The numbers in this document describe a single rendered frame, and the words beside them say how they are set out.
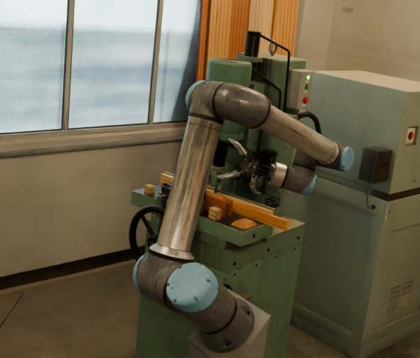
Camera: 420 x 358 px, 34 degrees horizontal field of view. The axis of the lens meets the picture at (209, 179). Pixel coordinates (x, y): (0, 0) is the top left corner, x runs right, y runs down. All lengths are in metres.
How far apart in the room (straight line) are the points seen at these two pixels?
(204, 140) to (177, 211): 0.24
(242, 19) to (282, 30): 0.36
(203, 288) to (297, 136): 0.62
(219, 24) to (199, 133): 2.20
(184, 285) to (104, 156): 2.14
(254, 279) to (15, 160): 1.56
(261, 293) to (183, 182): 0.95
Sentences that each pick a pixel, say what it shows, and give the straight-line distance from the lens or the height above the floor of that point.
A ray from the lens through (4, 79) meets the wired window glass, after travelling 3.78.
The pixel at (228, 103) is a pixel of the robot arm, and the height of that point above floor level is 1.44.
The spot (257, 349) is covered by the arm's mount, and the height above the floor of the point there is 0.69.
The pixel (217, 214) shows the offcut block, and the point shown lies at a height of 0.92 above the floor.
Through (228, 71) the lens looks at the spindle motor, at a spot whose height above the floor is 1.47.
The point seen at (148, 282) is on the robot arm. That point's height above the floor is 0.86.
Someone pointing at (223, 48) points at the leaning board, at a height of 1.40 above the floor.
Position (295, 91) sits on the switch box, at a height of 1.39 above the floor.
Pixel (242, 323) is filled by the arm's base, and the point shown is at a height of 0.78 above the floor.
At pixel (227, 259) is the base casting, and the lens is 2.69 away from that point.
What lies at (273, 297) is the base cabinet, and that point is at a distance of 3.10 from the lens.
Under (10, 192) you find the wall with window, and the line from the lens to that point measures 3.87.
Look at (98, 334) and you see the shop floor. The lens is 3.66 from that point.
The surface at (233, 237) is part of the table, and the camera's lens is 2.64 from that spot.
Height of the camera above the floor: 1.79
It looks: 16 degrees down
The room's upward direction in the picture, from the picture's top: 6 degrees clockwise
